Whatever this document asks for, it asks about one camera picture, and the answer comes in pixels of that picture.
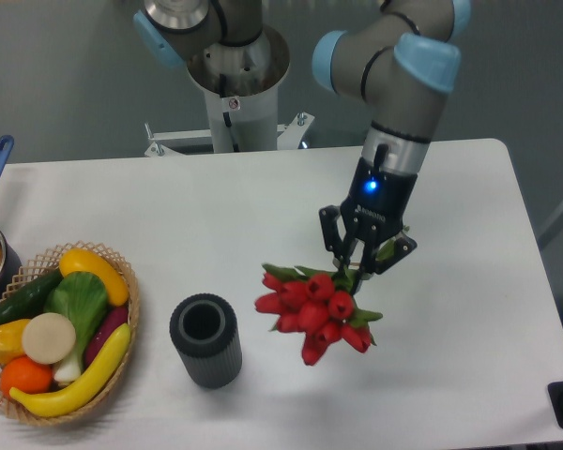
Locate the yellow bell pepper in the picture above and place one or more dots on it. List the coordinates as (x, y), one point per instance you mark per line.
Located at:
(11, 340)

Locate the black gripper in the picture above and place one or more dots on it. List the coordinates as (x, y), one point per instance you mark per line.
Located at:
(372, 213)

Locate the orange fruit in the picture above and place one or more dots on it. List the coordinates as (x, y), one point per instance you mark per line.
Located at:
(26, 375)

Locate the woven wicker basket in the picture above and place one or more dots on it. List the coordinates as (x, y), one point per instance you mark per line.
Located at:
(46, 262)

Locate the red tulip bouquet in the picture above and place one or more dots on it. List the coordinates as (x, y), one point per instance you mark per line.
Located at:
(319, 304)

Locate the beige round disc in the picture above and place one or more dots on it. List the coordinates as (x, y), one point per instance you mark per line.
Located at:
(48, 338)

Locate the yellow squash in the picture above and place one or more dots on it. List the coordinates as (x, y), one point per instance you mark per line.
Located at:
(84, 260)

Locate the green cucumber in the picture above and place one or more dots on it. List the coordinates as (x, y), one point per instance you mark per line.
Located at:
(28, 301)

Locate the dark grey ribbed vase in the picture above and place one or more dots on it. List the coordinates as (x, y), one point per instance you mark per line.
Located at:
(204, 332)

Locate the yellow banana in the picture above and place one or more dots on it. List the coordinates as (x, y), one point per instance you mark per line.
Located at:
(90, 383)

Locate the green bok choy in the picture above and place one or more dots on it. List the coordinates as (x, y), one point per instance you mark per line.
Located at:
(81, 297)

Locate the purple sweet potato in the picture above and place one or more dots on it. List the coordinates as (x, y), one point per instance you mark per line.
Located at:
(111, 321)

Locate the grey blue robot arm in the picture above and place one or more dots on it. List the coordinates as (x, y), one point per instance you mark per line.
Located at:
(403, 66)

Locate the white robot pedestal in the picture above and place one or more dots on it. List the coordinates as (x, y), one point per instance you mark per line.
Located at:
(240, 87)

